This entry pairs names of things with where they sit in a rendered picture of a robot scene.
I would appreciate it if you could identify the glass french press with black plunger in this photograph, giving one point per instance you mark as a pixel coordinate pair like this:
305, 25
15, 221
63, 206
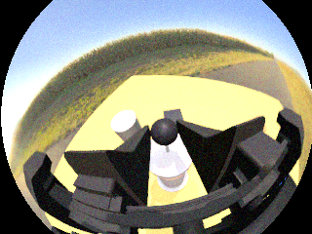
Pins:
169, 158

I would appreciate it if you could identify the dark grey flat rectangular mat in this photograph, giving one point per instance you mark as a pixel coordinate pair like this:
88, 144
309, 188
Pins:
173, 114

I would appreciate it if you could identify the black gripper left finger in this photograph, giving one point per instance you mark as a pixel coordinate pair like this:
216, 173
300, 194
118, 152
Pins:
129, 164

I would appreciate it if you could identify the grey cylinder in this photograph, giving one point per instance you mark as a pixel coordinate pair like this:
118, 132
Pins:
125, 124

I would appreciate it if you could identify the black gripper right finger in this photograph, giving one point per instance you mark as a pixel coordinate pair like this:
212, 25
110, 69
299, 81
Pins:
211, 149

